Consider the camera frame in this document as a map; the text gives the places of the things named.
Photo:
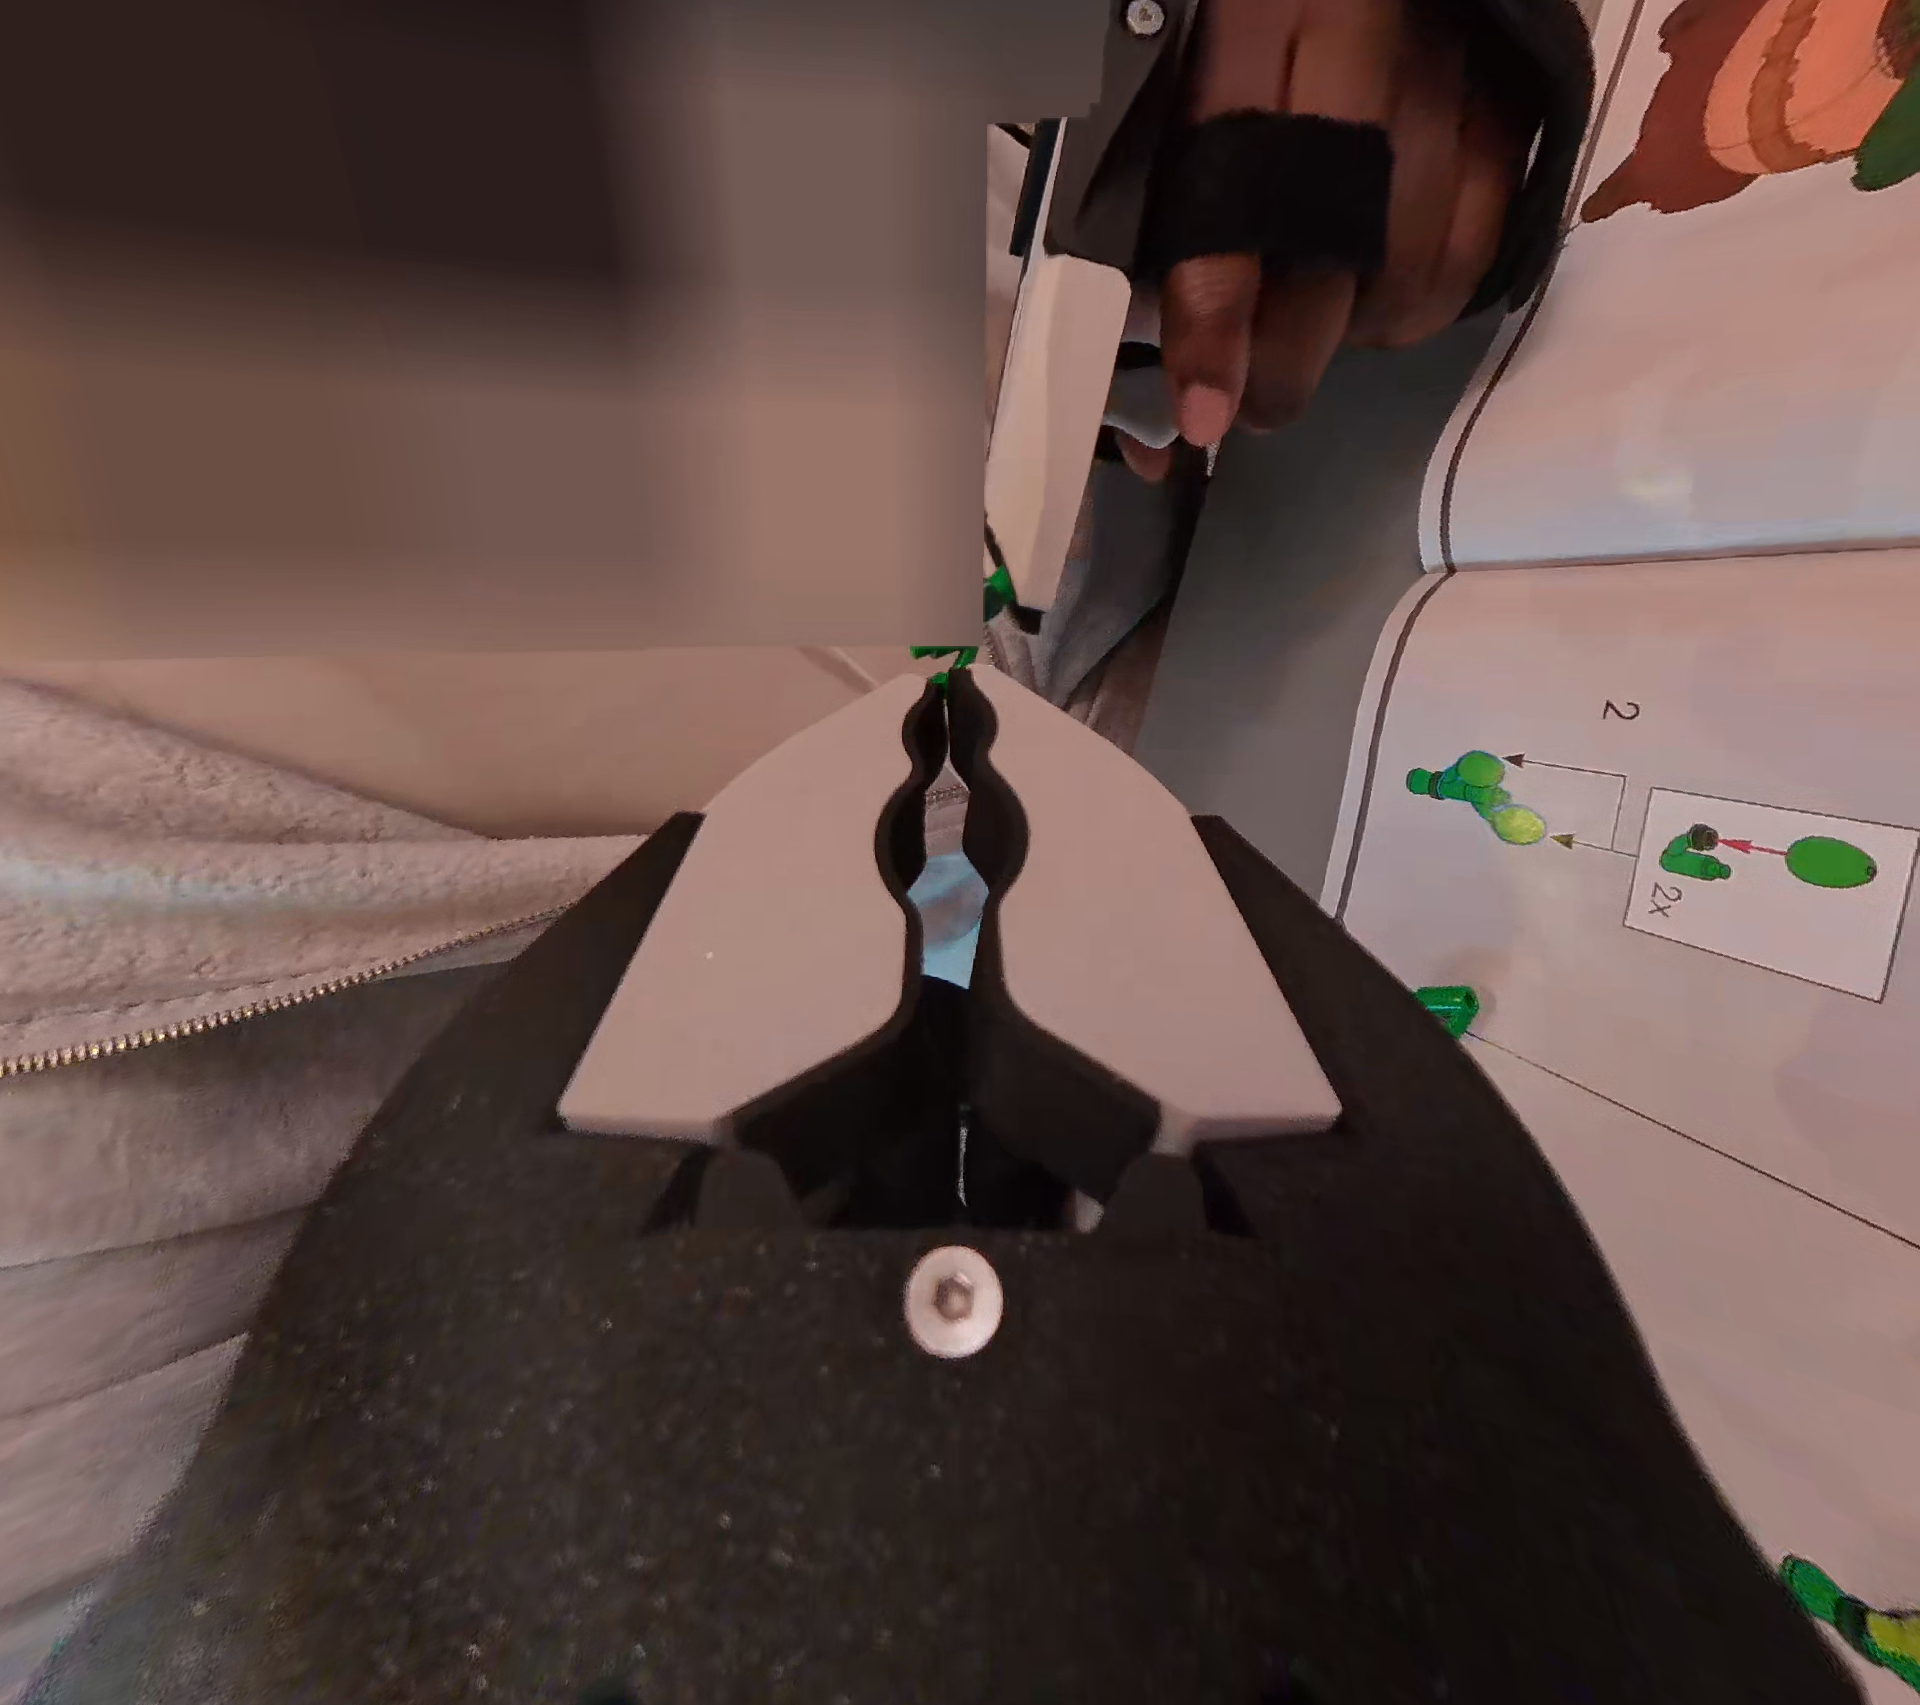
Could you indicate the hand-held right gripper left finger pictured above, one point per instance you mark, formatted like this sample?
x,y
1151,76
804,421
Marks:
x,y
722,924

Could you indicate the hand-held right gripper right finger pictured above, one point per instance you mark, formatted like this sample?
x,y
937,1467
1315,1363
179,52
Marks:
x,y
1140,942

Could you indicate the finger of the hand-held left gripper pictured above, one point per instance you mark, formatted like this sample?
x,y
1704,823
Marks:
x,y
1056,387

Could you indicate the small green toy brick piece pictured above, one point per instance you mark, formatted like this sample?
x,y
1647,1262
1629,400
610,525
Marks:
x,y
999,595

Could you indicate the small green toy stem piece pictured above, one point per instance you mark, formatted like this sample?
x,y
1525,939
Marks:
x,y
948,658

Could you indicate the grey desk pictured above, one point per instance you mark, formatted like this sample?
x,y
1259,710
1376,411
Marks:
x,y
1288,595

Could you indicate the person's left hand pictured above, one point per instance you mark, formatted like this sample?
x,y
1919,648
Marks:
x,y
1319,39

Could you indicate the green toy connector piece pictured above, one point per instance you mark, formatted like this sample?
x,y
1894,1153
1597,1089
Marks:
x,y
1451,1010

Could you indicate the beige shirt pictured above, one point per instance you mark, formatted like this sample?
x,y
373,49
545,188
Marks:
x,y
449,721

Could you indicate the open instruction booklet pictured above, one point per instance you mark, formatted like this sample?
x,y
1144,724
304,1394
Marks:
x,y
1696,414

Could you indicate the yellow-green toy bud piece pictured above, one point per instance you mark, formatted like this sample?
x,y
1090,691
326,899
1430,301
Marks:
x,y
1894,1635

